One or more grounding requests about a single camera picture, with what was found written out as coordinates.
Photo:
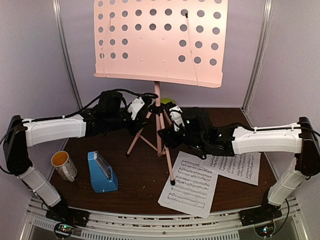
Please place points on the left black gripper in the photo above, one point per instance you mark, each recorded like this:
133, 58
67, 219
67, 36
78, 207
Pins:
140, 118

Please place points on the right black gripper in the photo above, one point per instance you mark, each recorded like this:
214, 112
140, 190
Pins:
168, 136

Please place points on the sheet music page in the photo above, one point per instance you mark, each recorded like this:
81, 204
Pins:
241, 167
194, 188

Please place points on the pink perforated music stand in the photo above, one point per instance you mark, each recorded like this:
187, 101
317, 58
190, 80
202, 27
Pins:
163, 41

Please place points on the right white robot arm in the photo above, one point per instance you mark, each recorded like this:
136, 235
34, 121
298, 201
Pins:
195, 130

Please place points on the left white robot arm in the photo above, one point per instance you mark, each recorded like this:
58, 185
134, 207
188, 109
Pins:
111, 113

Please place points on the green plastic bowl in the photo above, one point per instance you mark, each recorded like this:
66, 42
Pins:
167, 101

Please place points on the blue metronome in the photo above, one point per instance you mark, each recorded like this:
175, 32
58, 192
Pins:
102, 176

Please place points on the patterned ceramic mug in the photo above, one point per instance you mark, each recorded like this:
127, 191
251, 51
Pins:
63, 164

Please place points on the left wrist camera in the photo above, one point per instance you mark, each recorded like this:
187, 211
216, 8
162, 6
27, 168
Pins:
137, 104

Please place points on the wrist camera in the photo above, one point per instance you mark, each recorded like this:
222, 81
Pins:
175, 114
137, 104

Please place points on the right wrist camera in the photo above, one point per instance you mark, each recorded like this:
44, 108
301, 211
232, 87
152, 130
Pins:
175, 114

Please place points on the aluminium front rail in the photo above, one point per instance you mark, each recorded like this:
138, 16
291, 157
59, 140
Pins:
220, 225

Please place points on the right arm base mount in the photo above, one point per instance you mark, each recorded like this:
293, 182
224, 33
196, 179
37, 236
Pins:
262, 217

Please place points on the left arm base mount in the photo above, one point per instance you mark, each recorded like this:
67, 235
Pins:
67, 218

